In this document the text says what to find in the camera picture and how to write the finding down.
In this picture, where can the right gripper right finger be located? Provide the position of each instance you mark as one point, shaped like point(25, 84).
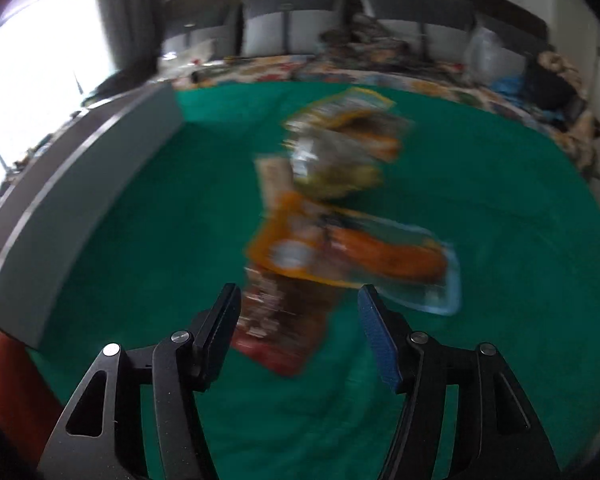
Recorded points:
point(468, 399)

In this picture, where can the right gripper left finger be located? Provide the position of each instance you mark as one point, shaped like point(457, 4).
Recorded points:
point(101, 432)

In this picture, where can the red spicy fish bag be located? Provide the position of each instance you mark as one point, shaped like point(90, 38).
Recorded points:
point(282, 320)

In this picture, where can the orange chicken leg pouch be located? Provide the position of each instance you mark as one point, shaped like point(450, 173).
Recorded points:
point(409, 265)

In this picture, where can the brown balls snack bag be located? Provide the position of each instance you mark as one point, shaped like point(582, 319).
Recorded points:
point(328, 165)

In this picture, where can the yellow peanut snack bag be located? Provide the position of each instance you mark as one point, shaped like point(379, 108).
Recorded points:
point(335, 111)

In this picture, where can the green satin tablecloth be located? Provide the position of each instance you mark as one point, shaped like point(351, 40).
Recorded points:
point(523, 223)

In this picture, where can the white storage box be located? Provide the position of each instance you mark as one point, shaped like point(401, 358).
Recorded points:
point(52, 208)

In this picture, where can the beige patterned blanket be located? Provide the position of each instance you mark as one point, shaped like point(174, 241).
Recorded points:
point(581, 127)

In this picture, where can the orange clear snack pouch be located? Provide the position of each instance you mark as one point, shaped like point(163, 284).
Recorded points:
point(380, 133)

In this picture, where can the black cushion bag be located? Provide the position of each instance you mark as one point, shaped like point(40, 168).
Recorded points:
point(554, 90)

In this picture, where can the blue plastic bag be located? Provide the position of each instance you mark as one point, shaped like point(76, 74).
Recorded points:
point(510, 87)

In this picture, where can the grey pillow far right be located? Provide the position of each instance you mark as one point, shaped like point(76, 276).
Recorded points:
point(519, 46)

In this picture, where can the grey pillow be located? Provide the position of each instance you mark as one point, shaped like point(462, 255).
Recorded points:
point(279, 27)
point(519, 46)
point(435, 29)
point(190, 43)

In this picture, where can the clear plastic bag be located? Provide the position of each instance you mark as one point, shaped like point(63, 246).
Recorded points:
point(484, 57)

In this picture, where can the floral bed sheet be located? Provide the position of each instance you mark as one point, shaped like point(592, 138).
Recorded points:
point(439, 82)

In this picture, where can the grey pillow far left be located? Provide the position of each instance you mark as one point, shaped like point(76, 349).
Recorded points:
point(190, 43)

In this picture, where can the floral patterned cloth bundle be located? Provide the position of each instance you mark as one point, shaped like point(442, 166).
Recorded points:
point(365, 44)

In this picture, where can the grey curtain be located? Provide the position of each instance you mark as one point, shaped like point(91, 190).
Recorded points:
point(134, 32)

